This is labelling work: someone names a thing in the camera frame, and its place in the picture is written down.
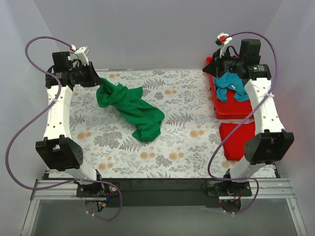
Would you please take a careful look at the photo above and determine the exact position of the green t shirt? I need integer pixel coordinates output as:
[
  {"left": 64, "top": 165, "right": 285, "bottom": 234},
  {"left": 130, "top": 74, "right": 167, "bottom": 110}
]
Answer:
[{"left": 96, "top": 78, "right": 165, "bottom": 142}]

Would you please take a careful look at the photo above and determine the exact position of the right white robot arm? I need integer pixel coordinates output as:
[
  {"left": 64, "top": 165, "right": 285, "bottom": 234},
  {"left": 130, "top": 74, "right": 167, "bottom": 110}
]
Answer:
[{"left": 203, "top": 34, "right": 294, "bottom": 196}]

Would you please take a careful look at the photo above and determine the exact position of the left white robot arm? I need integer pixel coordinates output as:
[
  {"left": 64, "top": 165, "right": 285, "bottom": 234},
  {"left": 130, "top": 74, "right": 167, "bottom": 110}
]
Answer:
[{"left": 35, "top": 47, "right": 105, "bottom": 197}]

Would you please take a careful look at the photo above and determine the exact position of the blue t shirt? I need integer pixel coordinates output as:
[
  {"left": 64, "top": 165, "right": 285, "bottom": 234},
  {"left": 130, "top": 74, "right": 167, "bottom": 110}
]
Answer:
[{"left": 213, "top": 72, "right": 249, "bottom": 102}]

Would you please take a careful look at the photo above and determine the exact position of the red plastic bin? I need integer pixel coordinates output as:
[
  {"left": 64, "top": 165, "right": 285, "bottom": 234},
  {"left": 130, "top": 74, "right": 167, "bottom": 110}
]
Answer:
[{"left": 206, "top": 56, "right": 256, "bottom": 120}]

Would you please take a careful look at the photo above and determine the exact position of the folded red t shirt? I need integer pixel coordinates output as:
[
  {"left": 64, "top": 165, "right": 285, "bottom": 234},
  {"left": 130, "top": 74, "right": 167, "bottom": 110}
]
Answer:
[{"left": 219, "top": 122, "right": 255, "bottom": 161}]

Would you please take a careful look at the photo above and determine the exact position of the floral table cloth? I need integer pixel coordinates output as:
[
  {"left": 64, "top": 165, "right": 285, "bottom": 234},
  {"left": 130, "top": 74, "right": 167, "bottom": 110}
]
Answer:
[{"left": 70, "top": 70, "right": 235, "bottom": 178}]

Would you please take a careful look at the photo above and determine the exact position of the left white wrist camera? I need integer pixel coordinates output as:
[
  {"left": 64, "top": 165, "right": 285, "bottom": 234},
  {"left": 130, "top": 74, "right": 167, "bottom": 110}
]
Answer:
[{"left": 70, "top": 45, "right": 89, "bottom": 66}]

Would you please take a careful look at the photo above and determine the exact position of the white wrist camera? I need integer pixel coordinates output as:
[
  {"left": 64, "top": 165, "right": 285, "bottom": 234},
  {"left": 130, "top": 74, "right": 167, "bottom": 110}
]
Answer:
[
  {"left": 70, "top": 45, "right": 89, "bottom": 66},
  {"left": 216, "top": 32, "right": 232, "bottom": 57}
]

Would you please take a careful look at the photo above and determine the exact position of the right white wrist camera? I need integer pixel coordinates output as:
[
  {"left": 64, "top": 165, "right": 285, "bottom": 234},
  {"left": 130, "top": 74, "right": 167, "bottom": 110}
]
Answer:
[{"left": 216, "top": 32, "right": 232, "bottom": 57}]

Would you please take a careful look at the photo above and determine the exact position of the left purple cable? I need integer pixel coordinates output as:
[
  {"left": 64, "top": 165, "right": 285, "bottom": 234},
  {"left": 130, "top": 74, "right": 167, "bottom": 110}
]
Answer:
[{"left": 6, "top": 36, "right": 123, "bottom": 221}]

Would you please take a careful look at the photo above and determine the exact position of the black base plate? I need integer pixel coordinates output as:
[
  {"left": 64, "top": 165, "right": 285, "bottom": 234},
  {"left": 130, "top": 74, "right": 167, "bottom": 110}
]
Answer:
[{"left": 76, "top": 177, "right": 253, "bottom": 208}]

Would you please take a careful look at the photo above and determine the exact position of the aluminium rail frame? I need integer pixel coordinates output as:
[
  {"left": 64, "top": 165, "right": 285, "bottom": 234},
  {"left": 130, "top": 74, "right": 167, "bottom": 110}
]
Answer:
[{"left": 21, "top": 178, "right": 307, "bottom": 236}]

